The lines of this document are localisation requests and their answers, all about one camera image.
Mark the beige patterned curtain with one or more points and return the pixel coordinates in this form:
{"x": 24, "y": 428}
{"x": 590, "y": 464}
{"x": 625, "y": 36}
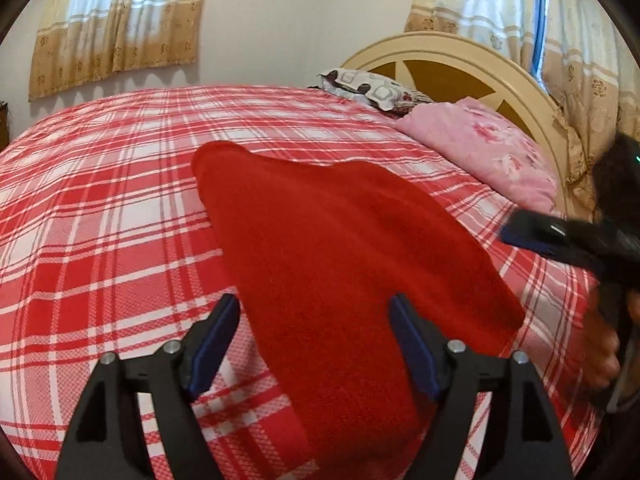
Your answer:
{"x": 115, "y": 25}
{"x": 585, "y": 70}
{"x": 475, "y": 5}

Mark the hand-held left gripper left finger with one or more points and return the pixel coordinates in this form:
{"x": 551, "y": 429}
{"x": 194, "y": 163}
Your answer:
{"x": 215, "y": 350}

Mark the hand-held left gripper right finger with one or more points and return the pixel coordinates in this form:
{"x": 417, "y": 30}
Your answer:
{"x": 415, "y": 350}

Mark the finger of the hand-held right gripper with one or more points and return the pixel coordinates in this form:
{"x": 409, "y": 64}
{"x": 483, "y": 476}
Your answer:
{"x": 530, "y": 232}

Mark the pink floral pillow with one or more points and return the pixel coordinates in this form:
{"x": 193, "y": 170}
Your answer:
{"x": 490, "y": 150}

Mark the cream wooden headboard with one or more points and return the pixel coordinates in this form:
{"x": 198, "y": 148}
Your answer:
{"x": 450, "y": 47}

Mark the person's right hand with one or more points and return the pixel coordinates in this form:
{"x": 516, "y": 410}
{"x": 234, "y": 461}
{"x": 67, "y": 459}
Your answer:
{"x": 602, "y": 355}

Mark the red knit sweater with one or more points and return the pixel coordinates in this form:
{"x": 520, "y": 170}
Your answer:
{"x": 340, "y": 260}

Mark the red plaid bed sheet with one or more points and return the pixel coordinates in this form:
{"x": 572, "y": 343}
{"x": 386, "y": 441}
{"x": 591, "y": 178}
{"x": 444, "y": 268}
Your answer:
{"x": 100, "y": 210}

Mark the brown wooden dresser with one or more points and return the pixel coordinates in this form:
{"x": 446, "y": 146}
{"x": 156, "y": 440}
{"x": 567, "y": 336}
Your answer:
{"x": 3, "y": 125}

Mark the brown white patterned pillow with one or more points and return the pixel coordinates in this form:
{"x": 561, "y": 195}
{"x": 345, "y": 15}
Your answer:
{"x": 365, "y": 87}

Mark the blue window frame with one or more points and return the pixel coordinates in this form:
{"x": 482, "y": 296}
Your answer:
{"x": 539, "y": 20}

